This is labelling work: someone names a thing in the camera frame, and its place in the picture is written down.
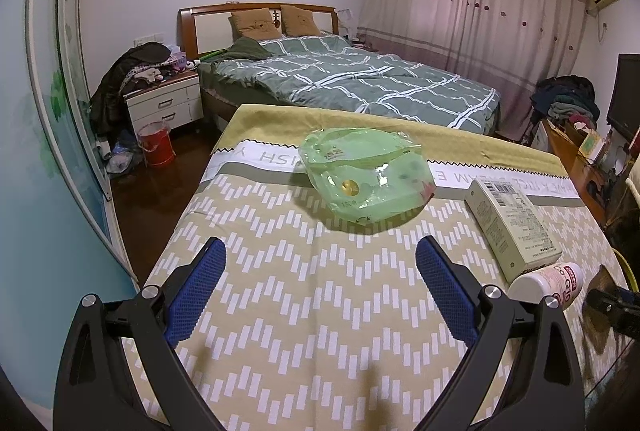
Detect pale green cardboard box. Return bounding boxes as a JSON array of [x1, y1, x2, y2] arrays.
[[465, 178, 562, 284]]

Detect white Q10 supplement bottle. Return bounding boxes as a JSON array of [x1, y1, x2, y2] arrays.
[[508, 262, 585, 310]]

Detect green plastic bag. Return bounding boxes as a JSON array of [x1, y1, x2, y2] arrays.
[[298, 128, 436, 225]]

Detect brown plastic tray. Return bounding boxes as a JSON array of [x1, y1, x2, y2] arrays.
[[586, 265, 624, 313]]

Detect yellow rimmed blue trash bin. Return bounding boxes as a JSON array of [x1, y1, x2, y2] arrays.
[[612, 248, 639, 292]]

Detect patterned beige green tablecloth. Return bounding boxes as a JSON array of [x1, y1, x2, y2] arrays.
[[146, 105, 624, 430]]

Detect sliding wardrobe door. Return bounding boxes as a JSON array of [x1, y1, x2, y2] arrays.
[[1, 0, 134, 411]]

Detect red bucket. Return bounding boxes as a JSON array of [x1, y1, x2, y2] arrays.
[[137, 121, 176, 168]]

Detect wooden desk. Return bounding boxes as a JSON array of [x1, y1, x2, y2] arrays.
[[539, 120, 630, 231]]

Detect white bedside cabinet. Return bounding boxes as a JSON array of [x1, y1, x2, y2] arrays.
[[126, 71, 203, 135]]

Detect clothes pile on desk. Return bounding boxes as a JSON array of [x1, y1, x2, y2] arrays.
[[530, 74, 600, 128]]

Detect dark clothes pile on cabinet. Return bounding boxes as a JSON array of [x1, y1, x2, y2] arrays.
[[90, 42, 195, 145]]

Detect black television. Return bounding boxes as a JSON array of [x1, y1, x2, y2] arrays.
[[606, 54, 640, 142]]

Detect green checked duvet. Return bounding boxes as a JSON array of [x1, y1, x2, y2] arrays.
[[200, 34, 500, 135]]

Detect wooden bed with headboard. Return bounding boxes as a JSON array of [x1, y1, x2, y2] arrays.
[[178, 3, 500, 135]]

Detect left brown pillow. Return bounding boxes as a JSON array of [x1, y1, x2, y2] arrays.
[[230, 7, 282, 41]]

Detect brown pillow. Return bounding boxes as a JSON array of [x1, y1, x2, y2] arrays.
[[230, 7, 282, 41], [281, 4, 321, 36]]

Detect pink striped curtain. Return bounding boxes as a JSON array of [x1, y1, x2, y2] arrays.
[[358, 0, 589, 140]]

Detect right brown pillow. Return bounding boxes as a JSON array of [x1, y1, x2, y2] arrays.
[[281, 4, 321, 36]]

